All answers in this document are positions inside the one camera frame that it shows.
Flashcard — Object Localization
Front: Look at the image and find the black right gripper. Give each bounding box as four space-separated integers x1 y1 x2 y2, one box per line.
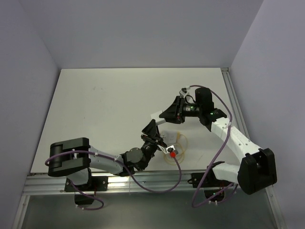
160 95 203 124

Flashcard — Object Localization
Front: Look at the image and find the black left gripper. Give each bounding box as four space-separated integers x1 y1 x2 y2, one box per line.
140 119 167 170

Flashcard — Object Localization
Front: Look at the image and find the white USB charger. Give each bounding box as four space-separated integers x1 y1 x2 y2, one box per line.
151 110 166 125

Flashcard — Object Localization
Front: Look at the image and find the white cube socket adapter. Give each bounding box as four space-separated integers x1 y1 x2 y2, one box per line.
161 130 178 145

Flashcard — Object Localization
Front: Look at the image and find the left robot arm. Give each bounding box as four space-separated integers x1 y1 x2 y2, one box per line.
45 118 167 190

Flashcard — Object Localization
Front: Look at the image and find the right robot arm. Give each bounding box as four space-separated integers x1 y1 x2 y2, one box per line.
159 85 277 195

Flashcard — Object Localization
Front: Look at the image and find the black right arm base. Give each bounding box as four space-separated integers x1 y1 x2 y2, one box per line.
191 171 234 188

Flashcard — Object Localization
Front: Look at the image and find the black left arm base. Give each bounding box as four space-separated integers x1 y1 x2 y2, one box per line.
64 176 108 192

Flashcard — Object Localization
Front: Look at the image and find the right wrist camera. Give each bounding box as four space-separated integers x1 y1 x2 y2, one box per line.
179 87 190 98

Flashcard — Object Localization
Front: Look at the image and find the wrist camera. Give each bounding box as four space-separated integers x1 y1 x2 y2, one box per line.
158 145 179 158
179 87 190 98

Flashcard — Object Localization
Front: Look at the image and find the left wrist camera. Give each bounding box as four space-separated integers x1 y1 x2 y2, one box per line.
158 145 179 158

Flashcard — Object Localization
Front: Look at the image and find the aluminium front rail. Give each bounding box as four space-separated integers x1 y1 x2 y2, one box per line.
23 167 274 195

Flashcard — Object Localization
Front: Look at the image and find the aluminium rail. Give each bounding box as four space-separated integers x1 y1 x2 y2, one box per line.
221 68 249 137
23 167 274 195

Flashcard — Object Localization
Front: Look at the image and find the aluminium right rail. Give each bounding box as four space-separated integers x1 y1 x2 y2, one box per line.
221 68 249 137

